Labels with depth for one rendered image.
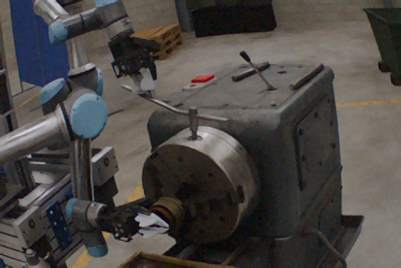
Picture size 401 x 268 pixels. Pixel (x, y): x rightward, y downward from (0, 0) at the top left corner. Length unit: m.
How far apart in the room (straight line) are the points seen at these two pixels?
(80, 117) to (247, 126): 0.46
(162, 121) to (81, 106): 0.37
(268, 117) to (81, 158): 0.55
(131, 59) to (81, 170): 0.38
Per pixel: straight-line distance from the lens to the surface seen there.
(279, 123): 1.55
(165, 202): 1.47
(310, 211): 1.82
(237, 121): 1.60
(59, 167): 2.02
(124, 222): 1.45
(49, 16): 1.71
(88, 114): 1.47
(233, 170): 1.49
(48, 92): 1.95
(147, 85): 1.55
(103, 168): 1.93
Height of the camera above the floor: 1.73
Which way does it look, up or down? 19 degrees down
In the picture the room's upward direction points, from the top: 11 degrees counter-clockwise
